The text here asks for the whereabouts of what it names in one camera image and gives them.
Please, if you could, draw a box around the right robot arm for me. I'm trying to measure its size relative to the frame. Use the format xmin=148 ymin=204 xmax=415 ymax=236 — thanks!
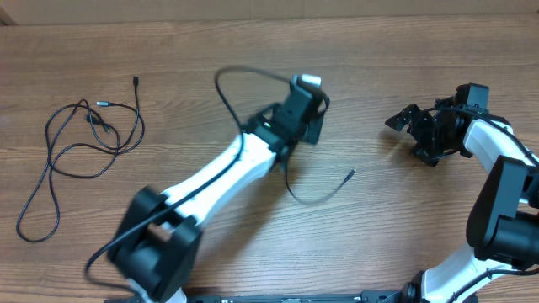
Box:
xmin=383 ymin=83 xmax=538 ymax=303

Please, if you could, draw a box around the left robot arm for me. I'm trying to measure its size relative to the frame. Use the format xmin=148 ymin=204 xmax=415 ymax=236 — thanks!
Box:
xmin=108 ymin=81 xmax=328 ymax=302

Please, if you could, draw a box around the black cable bundle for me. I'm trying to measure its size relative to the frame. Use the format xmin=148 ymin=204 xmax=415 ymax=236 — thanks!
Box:
xmin=45 ymin=75 xmax=142 ymax=180

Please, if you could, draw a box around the separated black usb cable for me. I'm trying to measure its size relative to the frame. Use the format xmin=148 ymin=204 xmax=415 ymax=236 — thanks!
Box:
xmin=15 ymin=100 xmax=147 ymax=244

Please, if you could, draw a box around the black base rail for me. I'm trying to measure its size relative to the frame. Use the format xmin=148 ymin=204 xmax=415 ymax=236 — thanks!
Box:
xmin=168 ymin=290 xmax=402 ymax=303

